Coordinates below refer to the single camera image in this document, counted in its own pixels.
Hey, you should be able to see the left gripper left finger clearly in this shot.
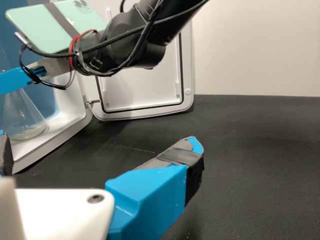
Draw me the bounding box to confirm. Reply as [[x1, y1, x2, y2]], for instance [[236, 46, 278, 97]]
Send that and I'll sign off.
[[0, 129, 14, 176]]

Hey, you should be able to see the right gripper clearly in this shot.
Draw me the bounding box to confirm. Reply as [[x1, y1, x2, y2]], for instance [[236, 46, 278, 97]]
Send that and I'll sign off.
[[0, 57, 79, 95]]

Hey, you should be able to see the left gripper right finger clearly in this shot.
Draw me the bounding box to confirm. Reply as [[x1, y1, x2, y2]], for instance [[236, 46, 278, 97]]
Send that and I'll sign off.
[[104, 135, 205, 240]]

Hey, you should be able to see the clear flask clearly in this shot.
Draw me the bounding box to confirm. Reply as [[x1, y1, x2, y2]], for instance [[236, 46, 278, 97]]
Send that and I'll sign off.
[[0, 87, 49, 141]]

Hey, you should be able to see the white box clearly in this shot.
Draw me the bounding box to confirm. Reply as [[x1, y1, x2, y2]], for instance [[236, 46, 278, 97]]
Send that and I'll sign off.
[[0, 0, 89, 175]]

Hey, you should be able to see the box door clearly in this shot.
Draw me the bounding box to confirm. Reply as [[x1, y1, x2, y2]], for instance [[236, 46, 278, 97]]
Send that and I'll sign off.
[[76, 9, 196, 123]]

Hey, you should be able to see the black cable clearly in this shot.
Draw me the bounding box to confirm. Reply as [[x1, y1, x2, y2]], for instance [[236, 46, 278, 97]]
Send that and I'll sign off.
[[14, 31, 78, 91]]

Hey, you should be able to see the right wrist camera phone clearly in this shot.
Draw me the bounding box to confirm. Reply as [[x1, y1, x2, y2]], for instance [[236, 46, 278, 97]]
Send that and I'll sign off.
[[5, 0, 109, 55]]

